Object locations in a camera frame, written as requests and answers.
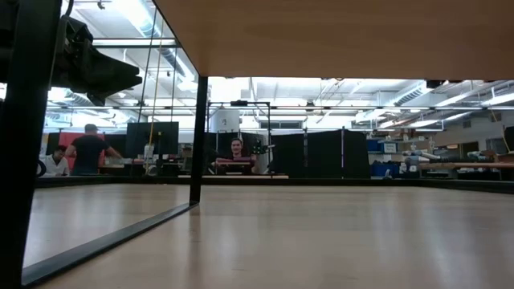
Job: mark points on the black partition panel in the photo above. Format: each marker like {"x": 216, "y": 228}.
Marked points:
{"x": 324, "y": 154}
{"x": 356, "y": 154}
{"x": 288, "y": 154}

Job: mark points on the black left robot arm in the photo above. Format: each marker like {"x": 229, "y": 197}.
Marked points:
{"x": 6, "y": 48}

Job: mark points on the blue storage bin with label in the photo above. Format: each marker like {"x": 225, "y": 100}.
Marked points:
{"x": 381, "y": 145}

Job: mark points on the person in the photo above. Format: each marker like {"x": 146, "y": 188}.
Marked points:
{"x": 237, "y": 146}
{"x": 56, "y": 165}
{"x": 89, "y": 152}

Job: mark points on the long wooden workbench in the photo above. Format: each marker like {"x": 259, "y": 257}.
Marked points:
{"x": 466, "y": 165}

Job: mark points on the white cylindrical tank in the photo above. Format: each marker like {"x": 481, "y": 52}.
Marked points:
{"x": 225, "y": 120}

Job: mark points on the wooden background table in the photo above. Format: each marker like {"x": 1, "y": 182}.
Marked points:
{"x": 241, "y": 176}

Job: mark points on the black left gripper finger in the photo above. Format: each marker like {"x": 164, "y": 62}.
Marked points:
{"x": 108, "y": 87}
{"x": 112, "y": 73}

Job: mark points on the black monitor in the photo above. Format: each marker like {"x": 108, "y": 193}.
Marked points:
{"x": 138, "y": 138}

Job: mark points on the grey overhead frame bar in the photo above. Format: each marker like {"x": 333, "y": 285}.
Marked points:
{"x": 132, "y": 46}

